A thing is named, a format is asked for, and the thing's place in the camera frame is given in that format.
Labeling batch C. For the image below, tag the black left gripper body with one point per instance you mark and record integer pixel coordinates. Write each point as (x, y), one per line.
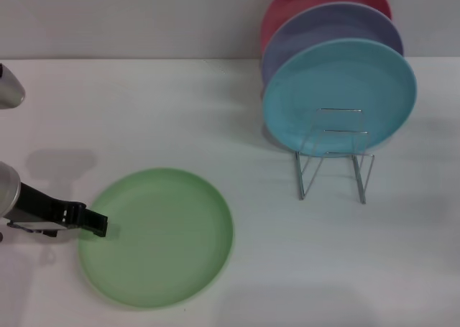
(43, 208)

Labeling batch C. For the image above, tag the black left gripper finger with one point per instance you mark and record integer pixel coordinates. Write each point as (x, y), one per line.
(97, 223)

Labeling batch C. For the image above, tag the green round plate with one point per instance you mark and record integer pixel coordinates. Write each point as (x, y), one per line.
(161, 240)

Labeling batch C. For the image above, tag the teal blue round plate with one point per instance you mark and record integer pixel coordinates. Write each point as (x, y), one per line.
(341, 86)

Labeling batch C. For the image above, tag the purple round plate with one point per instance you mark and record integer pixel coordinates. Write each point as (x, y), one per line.
(334, 28)

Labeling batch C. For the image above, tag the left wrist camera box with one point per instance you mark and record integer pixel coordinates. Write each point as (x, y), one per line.
(32, 228)

